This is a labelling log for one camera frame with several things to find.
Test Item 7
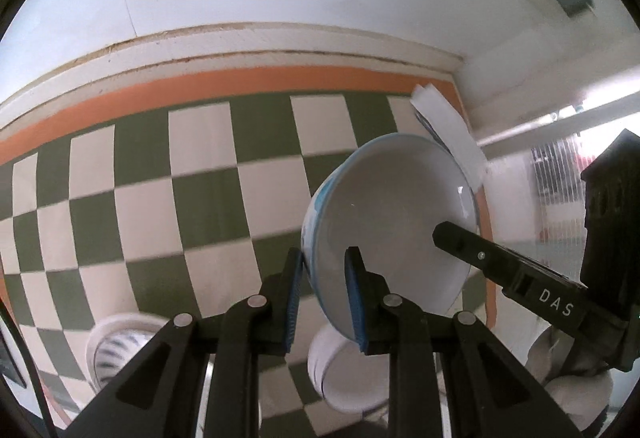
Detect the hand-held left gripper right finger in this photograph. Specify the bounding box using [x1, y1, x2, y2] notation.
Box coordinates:
[344, 245, 586, 438]

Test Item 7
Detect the black striped white plate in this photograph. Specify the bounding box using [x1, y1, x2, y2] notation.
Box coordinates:
[85, 313, 171, 391]

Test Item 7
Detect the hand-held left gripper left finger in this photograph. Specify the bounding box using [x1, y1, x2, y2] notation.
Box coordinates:
[65, 248, 307, 438]

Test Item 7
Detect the white bowl dark rim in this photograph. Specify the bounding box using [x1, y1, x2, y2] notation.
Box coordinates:
[306, 322, 391, 416]

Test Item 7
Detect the white bowl blue outside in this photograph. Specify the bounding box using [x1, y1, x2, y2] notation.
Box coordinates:
[301, 134, 482, 338]

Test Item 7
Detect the green white checkered tablecloth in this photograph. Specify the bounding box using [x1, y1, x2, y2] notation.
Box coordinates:
[0, 68, 498, 438]

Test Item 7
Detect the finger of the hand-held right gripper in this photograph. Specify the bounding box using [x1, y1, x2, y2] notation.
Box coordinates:
[432, 221, 588, 334]

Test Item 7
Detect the folded white paper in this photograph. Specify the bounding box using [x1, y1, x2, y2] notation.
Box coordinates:
[410, 84, 487, 189]

